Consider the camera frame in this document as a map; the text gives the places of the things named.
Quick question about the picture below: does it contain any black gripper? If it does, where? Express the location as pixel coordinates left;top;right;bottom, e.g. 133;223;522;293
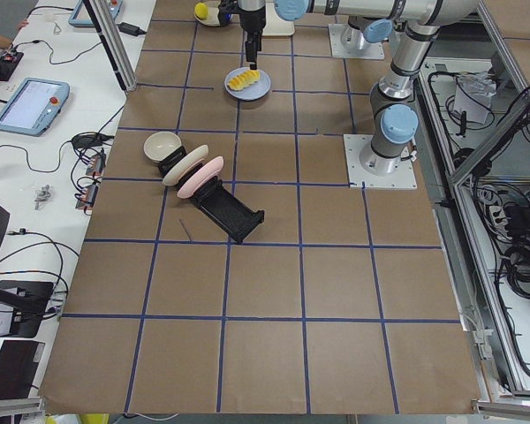
238;0;266;70

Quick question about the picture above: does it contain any blue plate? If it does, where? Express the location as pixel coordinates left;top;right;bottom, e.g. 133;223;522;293
224;67;271;101

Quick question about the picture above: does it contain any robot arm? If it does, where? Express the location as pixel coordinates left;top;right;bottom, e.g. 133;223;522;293
275;1;478;177
220;0;393;70

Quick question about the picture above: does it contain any cream plate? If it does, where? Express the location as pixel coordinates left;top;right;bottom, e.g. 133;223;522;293
163;145;208;186

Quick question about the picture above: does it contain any pink plate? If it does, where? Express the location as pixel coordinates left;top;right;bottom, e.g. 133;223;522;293
177;156;224;199

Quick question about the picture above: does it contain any cream rectangular tray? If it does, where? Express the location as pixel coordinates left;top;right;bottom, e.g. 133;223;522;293
262;0;295;37

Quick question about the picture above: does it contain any cream shallow bowl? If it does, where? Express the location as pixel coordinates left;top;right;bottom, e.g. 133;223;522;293
194;1;231;27

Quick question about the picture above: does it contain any yellow lemon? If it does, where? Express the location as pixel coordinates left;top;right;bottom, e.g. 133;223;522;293
194;2;208;20

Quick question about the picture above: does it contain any black power adapter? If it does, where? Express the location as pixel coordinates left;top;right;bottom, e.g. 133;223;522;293
117;22;147;36

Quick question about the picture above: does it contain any black dish rack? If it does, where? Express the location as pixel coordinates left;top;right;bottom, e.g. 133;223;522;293
158;147;265;244

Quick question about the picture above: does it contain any far teach pendant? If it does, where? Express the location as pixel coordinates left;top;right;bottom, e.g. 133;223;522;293
68;0;125;27

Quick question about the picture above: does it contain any teach pendant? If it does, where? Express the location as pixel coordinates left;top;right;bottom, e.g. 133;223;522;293
0;78;70;136
68;0;125;27

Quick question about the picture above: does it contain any near teach pendant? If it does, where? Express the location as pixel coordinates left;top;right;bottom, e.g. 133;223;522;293
0;78;70;136

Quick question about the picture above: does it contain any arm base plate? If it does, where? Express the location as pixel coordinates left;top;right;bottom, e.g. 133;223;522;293
344;134;418;190
329;24;385;60

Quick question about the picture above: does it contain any aluminium frame post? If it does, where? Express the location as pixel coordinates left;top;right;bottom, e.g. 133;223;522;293
83;0;138;93

